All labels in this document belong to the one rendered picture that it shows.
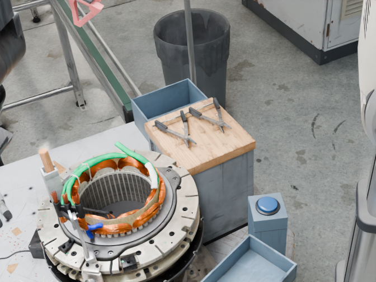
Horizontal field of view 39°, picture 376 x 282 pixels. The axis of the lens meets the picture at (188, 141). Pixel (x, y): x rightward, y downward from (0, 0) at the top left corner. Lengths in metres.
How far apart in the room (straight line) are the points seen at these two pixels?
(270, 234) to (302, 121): 1.88
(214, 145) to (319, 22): 2.16
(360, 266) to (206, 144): 0.43
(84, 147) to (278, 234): 0.78
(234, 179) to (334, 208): 1.31
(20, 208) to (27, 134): 1.58
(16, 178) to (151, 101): 0.51
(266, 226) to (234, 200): 0.22
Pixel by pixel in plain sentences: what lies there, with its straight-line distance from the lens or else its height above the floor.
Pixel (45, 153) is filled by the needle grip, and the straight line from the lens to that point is 1.01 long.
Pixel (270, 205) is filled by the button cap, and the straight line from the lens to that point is 1.10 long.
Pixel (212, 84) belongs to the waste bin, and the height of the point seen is 0.30.
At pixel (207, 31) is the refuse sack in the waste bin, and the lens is 2.89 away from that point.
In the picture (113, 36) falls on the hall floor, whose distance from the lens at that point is 3.86.
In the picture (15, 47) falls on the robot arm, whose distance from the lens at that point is 0.58.
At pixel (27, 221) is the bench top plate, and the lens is 1.54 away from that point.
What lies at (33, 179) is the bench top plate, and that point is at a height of 0.78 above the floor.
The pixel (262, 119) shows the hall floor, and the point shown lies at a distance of 2.97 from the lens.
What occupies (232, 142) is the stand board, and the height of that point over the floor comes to 1.06.
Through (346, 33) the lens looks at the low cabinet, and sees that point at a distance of 3.41.
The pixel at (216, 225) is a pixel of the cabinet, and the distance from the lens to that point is 1.34.
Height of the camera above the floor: 1.86
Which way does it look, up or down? 41 degrees down
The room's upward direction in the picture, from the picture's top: 6 degrees counter-clockwise
